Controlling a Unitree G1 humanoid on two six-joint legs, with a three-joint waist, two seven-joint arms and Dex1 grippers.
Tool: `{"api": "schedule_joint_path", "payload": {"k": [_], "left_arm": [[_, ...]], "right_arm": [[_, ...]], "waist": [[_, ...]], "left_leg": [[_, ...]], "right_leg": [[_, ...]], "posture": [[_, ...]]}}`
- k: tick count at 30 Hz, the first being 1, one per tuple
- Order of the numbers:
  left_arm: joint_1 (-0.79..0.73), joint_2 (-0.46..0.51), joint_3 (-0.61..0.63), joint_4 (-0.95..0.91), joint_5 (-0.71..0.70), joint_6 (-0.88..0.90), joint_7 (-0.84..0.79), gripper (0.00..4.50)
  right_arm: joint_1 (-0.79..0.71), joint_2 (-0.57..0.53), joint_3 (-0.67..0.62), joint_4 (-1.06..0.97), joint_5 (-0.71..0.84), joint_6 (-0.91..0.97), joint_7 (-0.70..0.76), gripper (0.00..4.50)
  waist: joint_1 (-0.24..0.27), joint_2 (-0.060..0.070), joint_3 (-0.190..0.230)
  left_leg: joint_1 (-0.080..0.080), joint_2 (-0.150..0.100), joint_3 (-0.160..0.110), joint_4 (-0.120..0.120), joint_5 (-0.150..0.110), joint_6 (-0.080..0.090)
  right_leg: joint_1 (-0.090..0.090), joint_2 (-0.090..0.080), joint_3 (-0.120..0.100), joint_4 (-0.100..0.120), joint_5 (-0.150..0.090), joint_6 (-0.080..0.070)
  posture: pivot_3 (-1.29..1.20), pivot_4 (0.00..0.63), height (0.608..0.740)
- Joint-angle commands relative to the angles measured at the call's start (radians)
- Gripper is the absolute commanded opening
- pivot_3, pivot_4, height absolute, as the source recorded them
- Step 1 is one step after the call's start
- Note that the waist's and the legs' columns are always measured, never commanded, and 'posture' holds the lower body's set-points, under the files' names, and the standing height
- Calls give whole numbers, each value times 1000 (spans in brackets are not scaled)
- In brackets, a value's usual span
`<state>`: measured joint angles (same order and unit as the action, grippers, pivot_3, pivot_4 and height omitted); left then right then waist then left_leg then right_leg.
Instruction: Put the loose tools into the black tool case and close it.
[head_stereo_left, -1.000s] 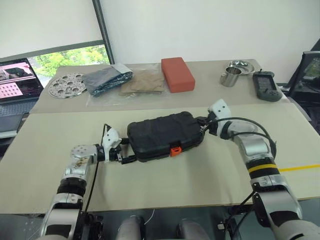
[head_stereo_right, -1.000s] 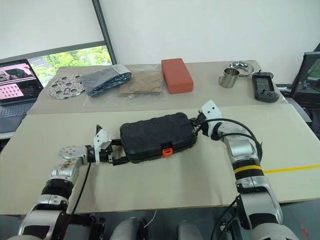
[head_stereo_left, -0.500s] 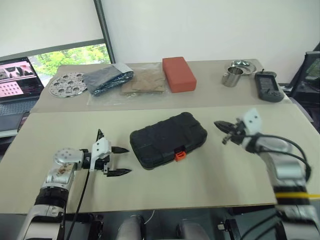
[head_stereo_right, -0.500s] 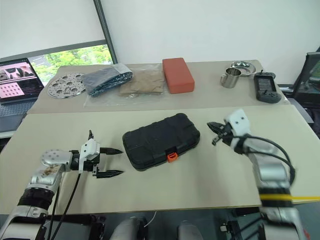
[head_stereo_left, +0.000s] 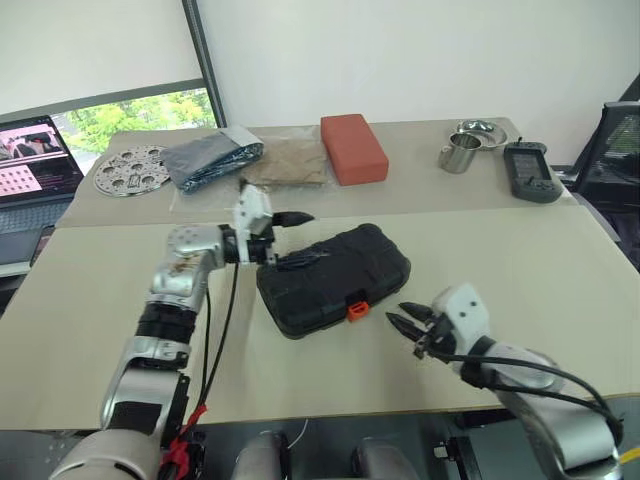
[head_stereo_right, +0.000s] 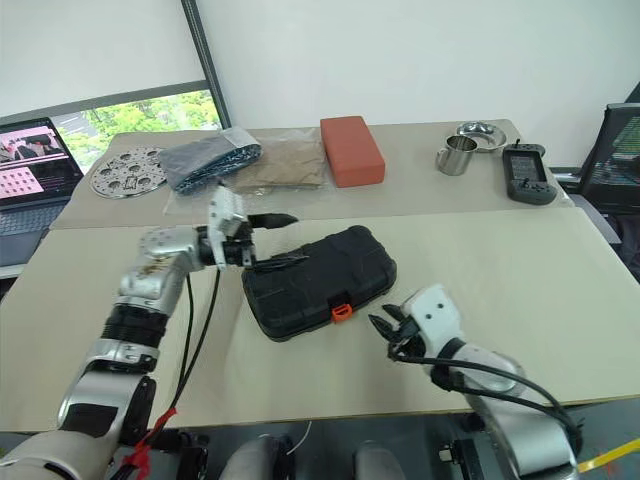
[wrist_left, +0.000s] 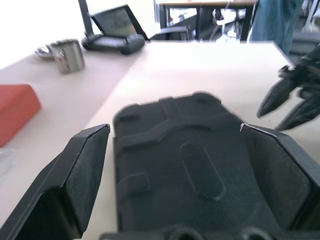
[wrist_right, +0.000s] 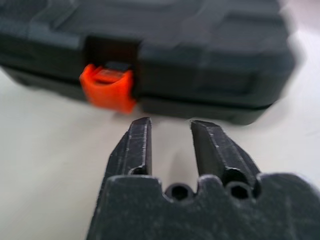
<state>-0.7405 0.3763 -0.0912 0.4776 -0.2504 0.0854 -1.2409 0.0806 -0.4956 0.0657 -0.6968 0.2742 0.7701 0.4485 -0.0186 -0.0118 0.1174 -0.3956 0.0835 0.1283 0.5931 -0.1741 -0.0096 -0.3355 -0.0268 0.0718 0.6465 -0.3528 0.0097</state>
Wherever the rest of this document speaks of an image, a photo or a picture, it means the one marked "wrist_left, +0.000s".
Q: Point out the black tool case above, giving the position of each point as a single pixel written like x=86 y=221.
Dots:
x=175 y=162

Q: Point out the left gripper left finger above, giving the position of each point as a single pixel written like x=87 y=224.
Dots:
x=62 y=187

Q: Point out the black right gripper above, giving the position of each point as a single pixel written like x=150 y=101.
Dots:
x=307 y=72

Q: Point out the stainless steel mug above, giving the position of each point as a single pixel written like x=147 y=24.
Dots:
x=72 y=57

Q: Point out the red rectangular block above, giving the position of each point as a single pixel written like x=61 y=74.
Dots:
x=15 y=107

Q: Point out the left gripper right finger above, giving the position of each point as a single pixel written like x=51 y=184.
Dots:
x=287 y=180

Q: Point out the black office chair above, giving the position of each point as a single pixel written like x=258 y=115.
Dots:
x=115 y=20

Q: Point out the person in blue clothes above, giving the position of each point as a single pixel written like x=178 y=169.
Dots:
x=272 y=20

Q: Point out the stainless steel bowl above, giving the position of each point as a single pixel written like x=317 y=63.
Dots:
x=42 y=51

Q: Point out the black framed background table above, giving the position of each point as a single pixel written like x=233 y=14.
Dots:
x=205 y=3

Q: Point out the black slanted pole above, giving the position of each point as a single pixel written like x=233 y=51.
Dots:
x=86 y=17

